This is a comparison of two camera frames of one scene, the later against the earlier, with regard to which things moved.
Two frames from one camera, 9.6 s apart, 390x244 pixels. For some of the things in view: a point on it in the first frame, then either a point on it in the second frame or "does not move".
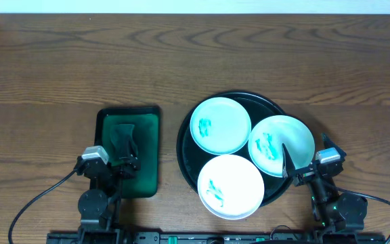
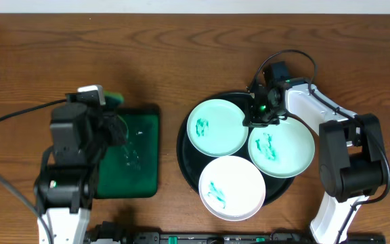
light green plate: (220, 126) does not move
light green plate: (267, 137) does not move
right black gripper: (305, 174) → (252, 120)
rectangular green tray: (145, 183) does not move
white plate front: (231, 187) does not move
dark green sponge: (122, 138) → (118, 131)
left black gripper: (120, 165) → (110, 127)
